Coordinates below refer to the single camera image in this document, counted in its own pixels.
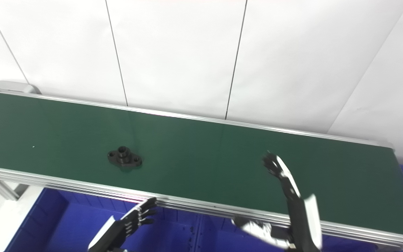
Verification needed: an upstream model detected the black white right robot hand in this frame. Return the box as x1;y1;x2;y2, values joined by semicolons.
232;151;323;252

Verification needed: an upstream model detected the black flange part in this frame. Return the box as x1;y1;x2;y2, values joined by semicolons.
107;146;143;169

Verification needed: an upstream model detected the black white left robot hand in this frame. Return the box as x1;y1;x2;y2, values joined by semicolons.
87;197;158;252

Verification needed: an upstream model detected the green conveyor belt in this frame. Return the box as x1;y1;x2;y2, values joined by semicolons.
0;92;403;239
0;89;403;252

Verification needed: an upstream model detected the aluminium conveyor leg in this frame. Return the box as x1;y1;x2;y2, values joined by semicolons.
0;177;30;201

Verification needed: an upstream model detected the grey conveyor end housing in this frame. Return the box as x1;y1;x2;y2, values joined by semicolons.
0;80;42;95

